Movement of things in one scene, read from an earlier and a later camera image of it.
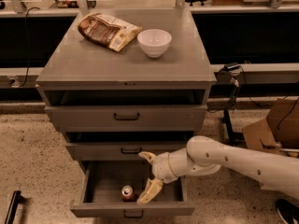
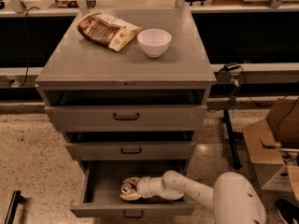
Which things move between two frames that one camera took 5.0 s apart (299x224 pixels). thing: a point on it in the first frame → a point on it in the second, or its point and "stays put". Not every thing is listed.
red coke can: (127, 193) stays put
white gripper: (161, 168) → (144, 188)
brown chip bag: (106, 30) stays put
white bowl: (155, 42) stays put
